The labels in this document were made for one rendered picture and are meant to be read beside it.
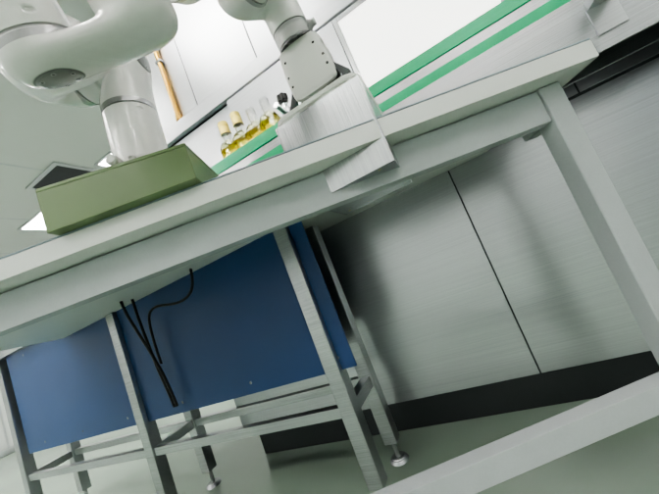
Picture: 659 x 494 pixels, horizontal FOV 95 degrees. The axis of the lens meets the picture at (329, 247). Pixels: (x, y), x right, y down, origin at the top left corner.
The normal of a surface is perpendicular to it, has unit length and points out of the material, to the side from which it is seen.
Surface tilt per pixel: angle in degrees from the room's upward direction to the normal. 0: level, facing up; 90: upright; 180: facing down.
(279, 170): 90
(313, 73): 109
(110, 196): 90
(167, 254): 90
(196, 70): 90
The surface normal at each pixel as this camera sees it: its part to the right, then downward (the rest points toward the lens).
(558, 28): -0.38, 0.04
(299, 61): -0.31, 0.31
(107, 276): -0.01, -0.12
